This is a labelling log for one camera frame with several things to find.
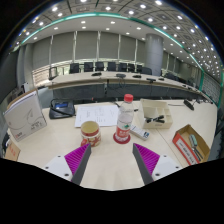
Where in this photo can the small white rectangular box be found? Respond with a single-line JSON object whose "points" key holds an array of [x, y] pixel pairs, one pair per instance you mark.
{"points": [[140, 132]]}

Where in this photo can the grey hand tool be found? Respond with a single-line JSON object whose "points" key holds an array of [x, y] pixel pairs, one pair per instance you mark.
{"points": [[194, 141]]}

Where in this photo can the black desktop conference unit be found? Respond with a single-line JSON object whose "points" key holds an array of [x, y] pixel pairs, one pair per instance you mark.
{"points": [[61, 108]]}

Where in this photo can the open brown cardboard box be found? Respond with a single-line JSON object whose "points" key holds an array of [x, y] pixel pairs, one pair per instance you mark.
{"points": [[183, 146]]}

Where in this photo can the flat round red coaster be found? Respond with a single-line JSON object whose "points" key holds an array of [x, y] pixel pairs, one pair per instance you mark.
{"points": [[116, 140]]}

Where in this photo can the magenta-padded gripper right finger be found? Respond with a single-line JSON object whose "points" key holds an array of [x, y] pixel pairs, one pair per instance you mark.
{"points": [[148, 160]]}

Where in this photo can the white printed paper sheet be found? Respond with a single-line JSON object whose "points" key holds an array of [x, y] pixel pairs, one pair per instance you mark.
{"points": [[96, 115]]}

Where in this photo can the white cardboard paper box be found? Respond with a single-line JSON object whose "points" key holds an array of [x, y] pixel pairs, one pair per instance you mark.
{"points": [[25, 116]]}

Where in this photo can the red floral ceramic mug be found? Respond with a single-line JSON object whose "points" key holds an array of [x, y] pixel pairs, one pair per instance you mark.
{"points": [[91, 135]]}

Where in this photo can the flat brown cardboard envelope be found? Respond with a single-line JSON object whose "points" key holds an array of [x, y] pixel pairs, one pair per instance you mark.
{"points": [[11, 151]]}

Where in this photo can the group of ceiling lights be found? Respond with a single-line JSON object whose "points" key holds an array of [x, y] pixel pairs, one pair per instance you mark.
{"points": [[110, 8]]}

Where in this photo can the long curved conference desk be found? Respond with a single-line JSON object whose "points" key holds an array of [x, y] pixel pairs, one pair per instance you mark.
{"points": [[83, 78]]}

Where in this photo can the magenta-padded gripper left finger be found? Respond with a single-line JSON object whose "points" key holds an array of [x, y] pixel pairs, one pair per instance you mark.
{"points": [[75, 160]]}

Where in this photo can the row of black office chairs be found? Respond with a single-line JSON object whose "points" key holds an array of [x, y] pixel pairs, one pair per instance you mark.
{"points": [[100, 66]]}

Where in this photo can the black tool in organizer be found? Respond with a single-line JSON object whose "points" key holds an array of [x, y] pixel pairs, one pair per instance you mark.
{"points": [[155, 119]]}

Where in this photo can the clear red-capped water bottle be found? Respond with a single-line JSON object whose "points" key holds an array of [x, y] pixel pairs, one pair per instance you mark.
{"points": [[124, 123]]}

